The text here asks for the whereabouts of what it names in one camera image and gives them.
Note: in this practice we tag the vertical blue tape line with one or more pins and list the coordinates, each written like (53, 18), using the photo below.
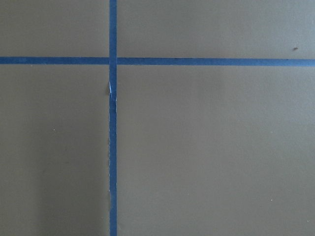
(113, 117)

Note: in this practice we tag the horizontal blue tape line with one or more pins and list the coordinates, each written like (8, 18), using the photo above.
(158, 61)

